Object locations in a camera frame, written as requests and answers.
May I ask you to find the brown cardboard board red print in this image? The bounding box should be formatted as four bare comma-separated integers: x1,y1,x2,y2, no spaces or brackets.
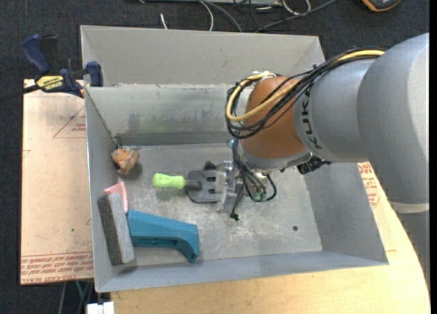
20,78,382,285

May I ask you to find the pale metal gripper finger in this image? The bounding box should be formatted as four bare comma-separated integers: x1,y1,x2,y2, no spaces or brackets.
215,160,238,186
216,188,242,214

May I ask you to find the black cylinder on white bracket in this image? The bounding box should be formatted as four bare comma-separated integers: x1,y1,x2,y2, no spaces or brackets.
296,156,333,175

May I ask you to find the green-handled black spatula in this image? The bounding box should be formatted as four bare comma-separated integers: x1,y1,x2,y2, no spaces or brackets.
152,161,225,204

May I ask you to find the orange-brown lumpy toy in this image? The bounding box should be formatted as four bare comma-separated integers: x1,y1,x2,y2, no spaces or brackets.
111,145,141,177

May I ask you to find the pink flat sponge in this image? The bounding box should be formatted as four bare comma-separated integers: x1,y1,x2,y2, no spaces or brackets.
103,181,130,214

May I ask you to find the teal plastic curved block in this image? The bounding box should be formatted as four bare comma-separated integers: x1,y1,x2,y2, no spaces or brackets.
126,209,201,264

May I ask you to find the grey and black sponge block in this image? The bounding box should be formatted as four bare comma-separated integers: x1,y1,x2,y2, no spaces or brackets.
97,192,137,266

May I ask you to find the grey metal bin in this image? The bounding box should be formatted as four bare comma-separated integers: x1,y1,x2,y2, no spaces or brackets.
80,25,389,293

